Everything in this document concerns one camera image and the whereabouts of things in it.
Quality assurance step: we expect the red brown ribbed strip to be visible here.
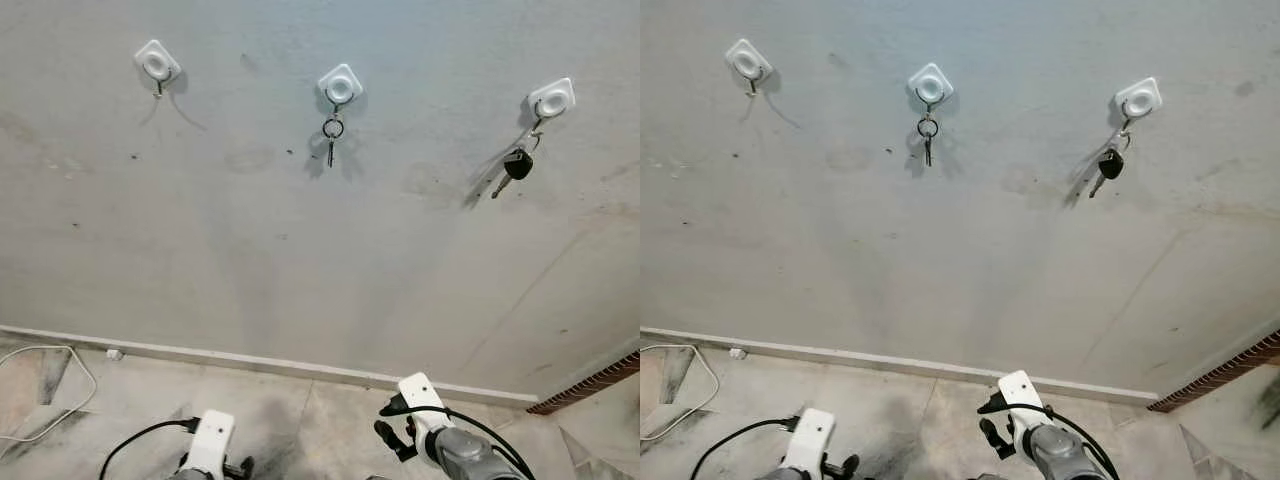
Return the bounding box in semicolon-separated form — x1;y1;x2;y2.
526;351;641;416
1146;331;1280;414

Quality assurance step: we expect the black headed car key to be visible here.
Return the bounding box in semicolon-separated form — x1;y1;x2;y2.
1088;132;1132;199
490;132;542;200

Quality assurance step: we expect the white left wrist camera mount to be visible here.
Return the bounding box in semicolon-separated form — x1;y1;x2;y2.
183;409;237;479
783;406;837;477

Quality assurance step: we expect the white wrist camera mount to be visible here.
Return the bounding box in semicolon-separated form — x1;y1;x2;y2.
397;372;454;438
783;406;837;477
997;369;1050;433
183;409;237;479

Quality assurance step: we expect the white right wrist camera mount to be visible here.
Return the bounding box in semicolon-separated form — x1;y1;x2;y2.
997;369;1050;433
397;372;454;438

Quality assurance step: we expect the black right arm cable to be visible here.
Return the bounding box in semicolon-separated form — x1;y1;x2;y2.
379;394;538;480
977;392;1123;480

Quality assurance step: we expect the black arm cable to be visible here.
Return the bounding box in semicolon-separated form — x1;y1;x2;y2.
98;418;200;480
977;392;1123;480
690;416;799;480
379;394;538;480

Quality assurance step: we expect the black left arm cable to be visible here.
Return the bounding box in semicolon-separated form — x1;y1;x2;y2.
690;416;799;480
98;418;200;480

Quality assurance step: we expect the white floor cable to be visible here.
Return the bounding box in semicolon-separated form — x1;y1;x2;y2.
640;343;721;442
0;344;98;443

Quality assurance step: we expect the small metal key on ring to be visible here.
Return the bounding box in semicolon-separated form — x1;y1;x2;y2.
917;112;940;168
321;112;346;169

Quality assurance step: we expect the white adhesive wall hook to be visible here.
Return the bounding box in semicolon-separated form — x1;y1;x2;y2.
1114;77;1163;131
725;38;773;97
317;63;365;113
134;39;183;99
907;62;955;113
527;77;577;131

